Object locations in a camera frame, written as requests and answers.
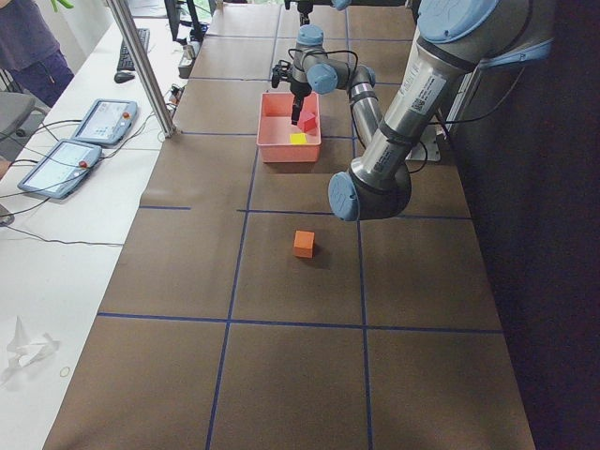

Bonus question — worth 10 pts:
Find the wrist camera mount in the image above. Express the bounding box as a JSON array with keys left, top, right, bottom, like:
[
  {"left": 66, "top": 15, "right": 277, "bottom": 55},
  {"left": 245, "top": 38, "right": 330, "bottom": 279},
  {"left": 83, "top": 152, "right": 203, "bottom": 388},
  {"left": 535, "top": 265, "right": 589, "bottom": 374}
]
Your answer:
[{"left": 271, "top": 60, "right": 293, "bottom": 88}]

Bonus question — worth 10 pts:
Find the crumpled white paper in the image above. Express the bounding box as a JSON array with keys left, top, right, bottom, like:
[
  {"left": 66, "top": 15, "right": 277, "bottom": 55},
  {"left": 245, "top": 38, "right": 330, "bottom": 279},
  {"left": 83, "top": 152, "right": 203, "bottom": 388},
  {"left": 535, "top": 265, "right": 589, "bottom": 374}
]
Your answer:
[{"left": 1, "top": 316, "right": 61, "bottom": 386}]

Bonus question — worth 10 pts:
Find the black computer mouse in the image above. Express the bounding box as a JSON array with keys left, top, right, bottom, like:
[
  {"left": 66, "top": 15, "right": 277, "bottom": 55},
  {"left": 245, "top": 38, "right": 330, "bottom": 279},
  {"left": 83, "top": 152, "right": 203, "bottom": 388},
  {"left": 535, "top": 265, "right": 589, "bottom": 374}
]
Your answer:
[{"left": 113, "top": 71, "right": 135, "bottom": 84}]

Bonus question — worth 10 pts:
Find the upper teach pendant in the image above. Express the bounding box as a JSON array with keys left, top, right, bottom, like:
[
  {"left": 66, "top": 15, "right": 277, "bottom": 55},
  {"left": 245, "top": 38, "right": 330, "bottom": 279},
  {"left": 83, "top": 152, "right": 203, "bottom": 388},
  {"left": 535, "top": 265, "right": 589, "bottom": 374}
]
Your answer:
[{"left": 71, "top": 98, "right": 138, "bottom": 146}]

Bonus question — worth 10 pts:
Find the orange block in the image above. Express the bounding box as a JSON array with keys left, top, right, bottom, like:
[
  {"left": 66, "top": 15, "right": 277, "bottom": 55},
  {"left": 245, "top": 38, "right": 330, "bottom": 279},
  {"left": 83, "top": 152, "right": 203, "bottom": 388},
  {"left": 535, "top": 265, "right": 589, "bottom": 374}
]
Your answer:
[{"left": 292, "top": 230, "right": 315, "bottom": 259}]

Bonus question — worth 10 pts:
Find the teach pendant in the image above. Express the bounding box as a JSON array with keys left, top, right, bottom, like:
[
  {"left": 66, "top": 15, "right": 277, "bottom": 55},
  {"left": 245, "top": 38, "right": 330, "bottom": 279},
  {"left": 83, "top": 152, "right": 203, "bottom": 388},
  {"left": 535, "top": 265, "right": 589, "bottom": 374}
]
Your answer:
[
  {"left": 18, "top": 140, "right": 102, "bottom": 200},
  {"left": 71, "top": 98, "right": 138, "bottom": 146}
]

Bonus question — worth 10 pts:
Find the lower teach pendant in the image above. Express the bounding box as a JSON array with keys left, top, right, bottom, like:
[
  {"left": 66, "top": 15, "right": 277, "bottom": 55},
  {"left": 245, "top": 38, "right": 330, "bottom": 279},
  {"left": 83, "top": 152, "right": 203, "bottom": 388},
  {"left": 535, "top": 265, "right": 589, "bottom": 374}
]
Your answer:
[{"left": 18, "top": 140, "right": 102, "bottom": 200}]

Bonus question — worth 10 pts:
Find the person in purple shirt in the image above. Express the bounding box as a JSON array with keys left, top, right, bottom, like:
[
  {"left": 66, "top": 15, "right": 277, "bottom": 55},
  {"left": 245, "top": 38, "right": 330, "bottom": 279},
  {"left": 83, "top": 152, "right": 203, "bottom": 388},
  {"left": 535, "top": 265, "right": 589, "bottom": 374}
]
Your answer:
[{"left": 1, "top": 1, "right": 74, "bottom": 108}]

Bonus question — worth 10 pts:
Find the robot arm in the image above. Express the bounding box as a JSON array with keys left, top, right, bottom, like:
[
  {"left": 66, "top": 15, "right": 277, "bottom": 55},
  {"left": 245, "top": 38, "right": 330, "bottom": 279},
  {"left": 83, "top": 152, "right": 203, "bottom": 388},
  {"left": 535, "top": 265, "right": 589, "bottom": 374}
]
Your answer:
[
  {"left": 294, "top": 0, "right": 353, "bottom": 25},
  {"left": 272, "top": 1, "right": 556, "bottom": 221}
]

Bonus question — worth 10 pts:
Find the black keyboard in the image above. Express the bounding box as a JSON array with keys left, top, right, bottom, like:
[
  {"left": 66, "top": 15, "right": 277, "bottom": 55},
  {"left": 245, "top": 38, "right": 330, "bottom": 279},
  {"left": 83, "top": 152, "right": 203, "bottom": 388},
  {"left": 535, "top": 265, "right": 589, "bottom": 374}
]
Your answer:
[{"left": 116, "top": 27, "right": 152, "bottom": 70}]

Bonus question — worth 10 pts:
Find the red block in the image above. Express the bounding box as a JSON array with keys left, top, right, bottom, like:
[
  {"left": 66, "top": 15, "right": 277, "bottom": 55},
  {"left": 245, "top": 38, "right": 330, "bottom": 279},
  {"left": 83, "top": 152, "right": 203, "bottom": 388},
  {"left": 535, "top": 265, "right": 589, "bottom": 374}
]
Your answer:
[{"left": 297, "top": 111, "right": 318, "bottom": 133}]

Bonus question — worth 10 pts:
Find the aluminium frame post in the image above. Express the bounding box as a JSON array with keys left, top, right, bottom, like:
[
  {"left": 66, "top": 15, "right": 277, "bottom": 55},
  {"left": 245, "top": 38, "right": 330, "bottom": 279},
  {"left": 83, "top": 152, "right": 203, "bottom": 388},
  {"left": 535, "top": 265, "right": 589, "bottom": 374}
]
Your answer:
[{"left": 107, "top": 0, "right": 176, "bottom": 138}]

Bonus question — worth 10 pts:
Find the yellow block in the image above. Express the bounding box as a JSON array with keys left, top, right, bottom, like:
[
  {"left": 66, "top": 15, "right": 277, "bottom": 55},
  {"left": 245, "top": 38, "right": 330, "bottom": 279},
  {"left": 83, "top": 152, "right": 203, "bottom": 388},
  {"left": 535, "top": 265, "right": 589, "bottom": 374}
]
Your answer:
[{"left": 290, "top": 132, "right": 308, "bottom": 145}]

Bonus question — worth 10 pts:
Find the pink bin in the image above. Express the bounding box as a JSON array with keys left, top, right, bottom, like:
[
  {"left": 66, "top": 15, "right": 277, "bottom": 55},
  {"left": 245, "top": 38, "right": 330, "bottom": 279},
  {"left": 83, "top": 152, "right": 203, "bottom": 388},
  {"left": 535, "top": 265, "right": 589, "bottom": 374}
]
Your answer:
[{"left": 256, "top": 92, "right": 322, "bottom": 163}]

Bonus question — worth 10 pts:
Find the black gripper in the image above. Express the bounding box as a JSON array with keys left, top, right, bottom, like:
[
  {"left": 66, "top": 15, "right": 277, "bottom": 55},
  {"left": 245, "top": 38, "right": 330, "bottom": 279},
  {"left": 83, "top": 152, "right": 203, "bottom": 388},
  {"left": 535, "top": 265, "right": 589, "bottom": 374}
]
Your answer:
[
  {"left": 290, "top": 79, "right": 311, "bottom": 126},
  {"left": 296, "top": 0, "right": 313, "bottom": 25}
]

